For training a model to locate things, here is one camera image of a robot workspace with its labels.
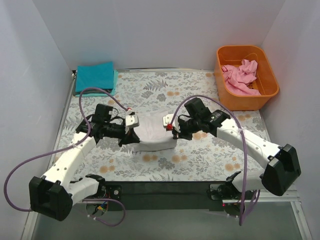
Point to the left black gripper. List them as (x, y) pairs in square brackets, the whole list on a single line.
[(128, 136)]

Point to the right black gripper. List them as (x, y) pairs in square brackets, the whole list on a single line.
[(178, 132)]

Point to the white t shirt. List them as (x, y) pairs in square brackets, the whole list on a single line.
[(151, 133)]

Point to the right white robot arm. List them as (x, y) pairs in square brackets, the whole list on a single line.
[(280, 164)]

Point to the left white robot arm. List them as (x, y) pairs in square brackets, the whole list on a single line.
[(54, 194)]

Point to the floral table mat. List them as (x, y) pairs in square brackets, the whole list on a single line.
[(205, 157)]

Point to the grey folded t shirt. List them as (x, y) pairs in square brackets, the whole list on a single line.
[(94, 93)]

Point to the pink t shirt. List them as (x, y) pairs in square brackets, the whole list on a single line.
[(237, 79)]

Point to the orange plastic basket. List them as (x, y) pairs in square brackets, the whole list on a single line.
[(265, 83)]

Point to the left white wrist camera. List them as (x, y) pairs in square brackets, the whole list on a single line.
[(131, 120)]

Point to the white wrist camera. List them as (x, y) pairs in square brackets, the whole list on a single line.
[(170, 123), (131, 120)]

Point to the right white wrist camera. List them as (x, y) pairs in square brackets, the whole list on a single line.
[(170, 123)]

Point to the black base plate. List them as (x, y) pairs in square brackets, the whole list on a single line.
[(171, 195)]

